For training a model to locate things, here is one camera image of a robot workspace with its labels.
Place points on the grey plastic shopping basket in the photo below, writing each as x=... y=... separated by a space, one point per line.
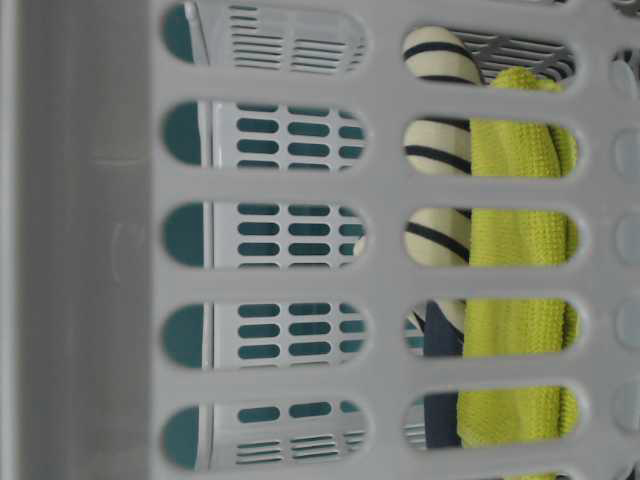
x=86 y=283

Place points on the cream navy striped cloth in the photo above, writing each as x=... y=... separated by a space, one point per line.
x=439 y=146

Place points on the yellow microfibre cloth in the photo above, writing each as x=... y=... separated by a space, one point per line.
x=512 y=327

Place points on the dark navy cloth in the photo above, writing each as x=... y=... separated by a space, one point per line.
x=440 y=409

